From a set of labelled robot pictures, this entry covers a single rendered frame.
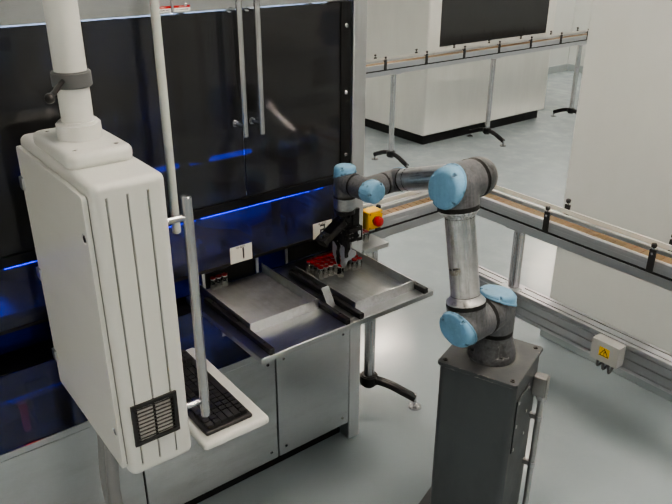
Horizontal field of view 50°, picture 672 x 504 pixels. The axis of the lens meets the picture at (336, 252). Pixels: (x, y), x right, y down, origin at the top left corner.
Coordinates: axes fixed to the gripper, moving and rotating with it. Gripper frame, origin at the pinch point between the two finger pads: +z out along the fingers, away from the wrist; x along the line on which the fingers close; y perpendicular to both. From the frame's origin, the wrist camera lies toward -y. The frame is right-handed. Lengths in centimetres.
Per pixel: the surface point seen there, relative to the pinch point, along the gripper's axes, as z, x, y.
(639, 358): 44, -64, 96
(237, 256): -6.1, 15.5, -31.2
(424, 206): 2, 27, 67
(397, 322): 95, 77, 101
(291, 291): 7.1, 4.6, -17.2
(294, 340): 7.4, -21.7, -34.2
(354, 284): 7.1, -4.4, 3.2
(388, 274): 6.5, -6.7, 17.0
